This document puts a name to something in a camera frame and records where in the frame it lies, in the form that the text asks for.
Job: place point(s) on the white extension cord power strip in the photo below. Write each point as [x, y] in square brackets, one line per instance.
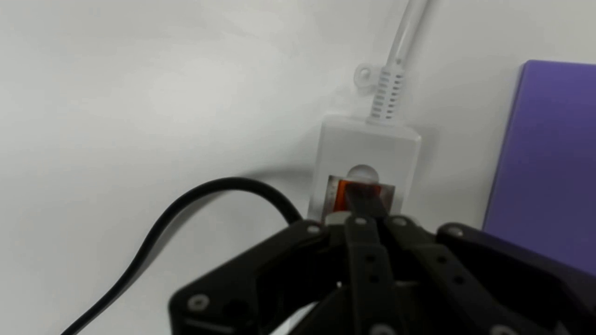
[378, 149]

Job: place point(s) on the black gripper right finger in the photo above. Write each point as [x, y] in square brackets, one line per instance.
[406, 279]

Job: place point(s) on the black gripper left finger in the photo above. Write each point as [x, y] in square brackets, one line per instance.
[262, 287]

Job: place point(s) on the purple paper sheet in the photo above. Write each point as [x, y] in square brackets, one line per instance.
[545, 188]

